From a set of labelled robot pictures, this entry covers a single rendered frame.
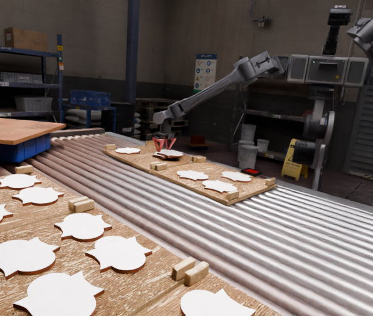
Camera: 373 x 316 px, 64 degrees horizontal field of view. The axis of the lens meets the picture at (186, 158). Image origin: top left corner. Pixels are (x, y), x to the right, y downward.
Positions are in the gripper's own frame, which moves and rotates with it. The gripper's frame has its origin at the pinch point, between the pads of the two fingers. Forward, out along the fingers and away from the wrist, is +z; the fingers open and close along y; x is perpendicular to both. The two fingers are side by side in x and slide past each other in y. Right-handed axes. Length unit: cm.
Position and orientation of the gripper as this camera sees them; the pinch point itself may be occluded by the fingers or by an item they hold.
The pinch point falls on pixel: (163, 150)
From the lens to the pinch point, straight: 153.5
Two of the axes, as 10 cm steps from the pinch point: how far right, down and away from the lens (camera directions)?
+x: -7.9, -2.3, 5.6
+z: -1.0, 9.6, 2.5
